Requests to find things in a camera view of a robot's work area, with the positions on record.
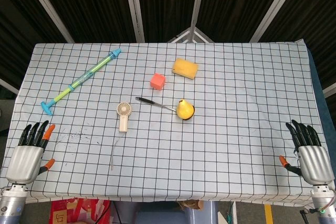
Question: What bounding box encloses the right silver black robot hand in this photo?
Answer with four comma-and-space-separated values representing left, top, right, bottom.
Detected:
279, 119, 335, 186

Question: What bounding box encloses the cream handheld mini fan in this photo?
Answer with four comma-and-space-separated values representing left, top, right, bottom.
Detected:
116, 102, 133, 133

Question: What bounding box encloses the steel ladle black handle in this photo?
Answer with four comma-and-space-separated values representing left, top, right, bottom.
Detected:
135, 97, 195, 121

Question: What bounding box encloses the yellow pear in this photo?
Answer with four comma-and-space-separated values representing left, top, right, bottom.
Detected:
175, 99, 195, 120

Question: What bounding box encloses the white aluminium frame rail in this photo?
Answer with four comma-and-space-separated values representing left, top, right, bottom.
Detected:
0, 78, 19, 95
322, 83, 336, 98

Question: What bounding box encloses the white black grid tablecloth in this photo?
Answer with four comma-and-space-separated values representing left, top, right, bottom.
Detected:
0, 39, 335, 206

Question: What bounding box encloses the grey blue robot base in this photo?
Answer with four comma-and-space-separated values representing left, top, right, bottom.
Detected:
112, 200, 218, 224

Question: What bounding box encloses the brown cardboard piece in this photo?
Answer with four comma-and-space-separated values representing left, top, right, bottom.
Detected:
178, 199, 204, 210

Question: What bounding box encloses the red patterned box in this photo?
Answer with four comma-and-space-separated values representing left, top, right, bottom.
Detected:
49, 199, 111, 224

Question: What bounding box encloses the blue green water pump toy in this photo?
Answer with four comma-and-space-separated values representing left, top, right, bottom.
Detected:
40, 48, 123, 116

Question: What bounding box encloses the pink foam cube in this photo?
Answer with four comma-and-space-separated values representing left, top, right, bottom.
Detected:
150, 72, 167, 90

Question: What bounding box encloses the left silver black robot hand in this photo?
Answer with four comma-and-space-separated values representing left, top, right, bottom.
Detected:
5, 120, 56, 184

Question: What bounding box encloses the yellow sponge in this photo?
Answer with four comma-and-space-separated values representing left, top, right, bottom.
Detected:
172, 58, 200, 80

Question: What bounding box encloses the white triangular frame brace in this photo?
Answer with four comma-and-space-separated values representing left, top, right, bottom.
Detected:
167, 27, 215, 44

